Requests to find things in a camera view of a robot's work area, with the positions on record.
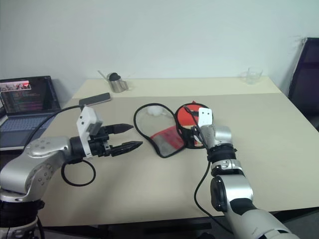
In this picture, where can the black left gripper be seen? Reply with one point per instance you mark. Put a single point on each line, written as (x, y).
(99, 147)

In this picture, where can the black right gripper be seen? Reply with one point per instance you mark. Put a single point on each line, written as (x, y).
(193, 135)

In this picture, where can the red table tennis paddle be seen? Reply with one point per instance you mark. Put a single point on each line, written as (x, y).
(185, 115)

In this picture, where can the red black paddle case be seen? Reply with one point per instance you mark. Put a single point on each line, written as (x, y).
(168, 142)

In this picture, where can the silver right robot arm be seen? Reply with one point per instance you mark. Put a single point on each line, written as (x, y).
(236, 189)

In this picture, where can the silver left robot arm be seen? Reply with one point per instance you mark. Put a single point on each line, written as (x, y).
(37, 161)

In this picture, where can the black smartphone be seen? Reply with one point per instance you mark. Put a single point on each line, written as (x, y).
(96, 98)

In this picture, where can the black rounded lid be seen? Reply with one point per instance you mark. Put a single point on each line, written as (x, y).
(115, 76)

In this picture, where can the thin metal straw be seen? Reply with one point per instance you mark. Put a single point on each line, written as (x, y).
(102, 74)

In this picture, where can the clear glass cup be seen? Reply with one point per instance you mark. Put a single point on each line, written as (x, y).
(253, 74)

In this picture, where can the open grey laptop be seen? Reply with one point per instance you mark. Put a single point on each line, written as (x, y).
(27, 99)

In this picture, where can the black office chair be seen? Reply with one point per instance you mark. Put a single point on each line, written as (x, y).
(307, 74)

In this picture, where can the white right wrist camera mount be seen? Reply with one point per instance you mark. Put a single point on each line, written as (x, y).
(205, 117)

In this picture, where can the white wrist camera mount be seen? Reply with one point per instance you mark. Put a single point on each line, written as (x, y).
(205, 117)
(86, 119)

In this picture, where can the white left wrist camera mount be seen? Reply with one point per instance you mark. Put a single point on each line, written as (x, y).
(86, 119)

